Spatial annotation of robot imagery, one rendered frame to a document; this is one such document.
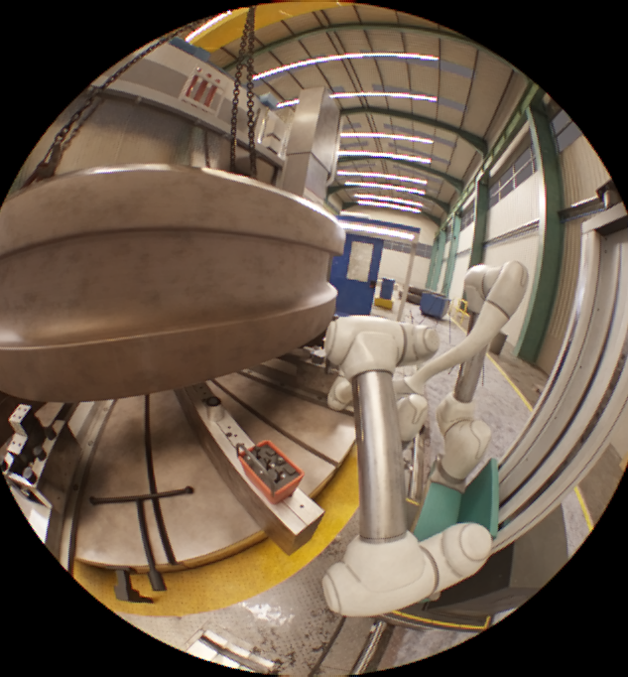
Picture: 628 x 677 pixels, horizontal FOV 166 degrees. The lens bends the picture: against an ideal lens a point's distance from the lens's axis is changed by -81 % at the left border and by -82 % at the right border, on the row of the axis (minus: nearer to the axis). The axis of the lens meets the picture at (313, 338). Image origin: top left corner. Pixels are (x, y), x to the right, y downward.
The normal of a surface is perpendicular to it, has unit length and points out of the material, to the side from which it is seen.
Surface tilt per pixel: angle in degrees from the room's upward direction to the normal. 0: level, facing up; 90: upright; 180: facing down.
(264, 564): 0
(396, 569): 32
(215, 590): 0
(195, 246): 90
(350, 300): 90
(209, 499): 0
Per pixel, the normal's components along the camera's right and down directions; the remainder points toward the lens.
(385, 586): 0.01, -0.63
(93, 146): 0.91, 0.26
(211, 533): 0.14, -0.93
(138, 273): 0.63, 0.36
